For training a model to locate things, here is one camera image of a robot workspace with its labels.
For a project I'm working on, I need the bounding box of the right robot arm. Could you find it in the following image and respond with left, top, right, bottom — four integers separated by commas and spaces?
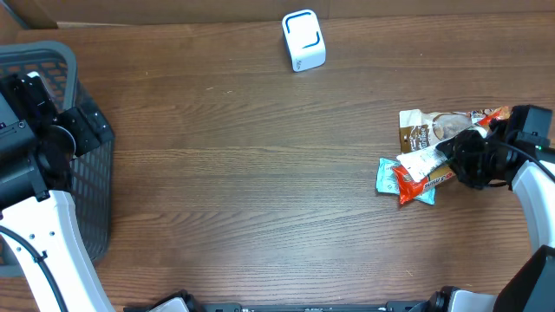
421, 105, 554, 312

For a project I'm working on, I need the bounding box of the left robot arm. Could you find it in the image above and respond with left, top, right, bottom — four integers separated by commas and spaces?
1, 71, 114, 311

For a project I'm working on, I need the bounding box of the white barcode scanner box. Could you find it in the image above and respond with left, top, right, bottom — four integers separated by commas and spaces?
282, 10, 326, 72

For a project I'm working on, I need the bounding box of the beige brown snack pouch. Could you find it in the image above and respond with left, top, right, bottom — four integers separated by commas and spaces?
399, 108, 494, 153

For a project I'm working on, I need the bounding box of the grey plastic shopping basket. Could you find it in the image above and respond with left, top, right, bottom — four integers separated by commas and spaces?
1, 41, 115, 263

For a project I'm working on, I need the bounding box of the green teal snack packet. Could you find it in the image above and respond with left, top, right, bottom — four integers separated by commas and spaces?
375, 158, 435, 205

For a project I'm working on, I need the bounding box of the red orange spaghetti pack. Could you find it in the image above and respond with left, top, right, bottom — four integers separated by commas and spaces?
393, 107, 511, 204

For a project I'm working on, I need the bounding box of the white cream tube gold cap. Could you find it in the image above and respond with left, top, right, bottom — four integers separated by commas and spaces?
395, 125, 489, 183

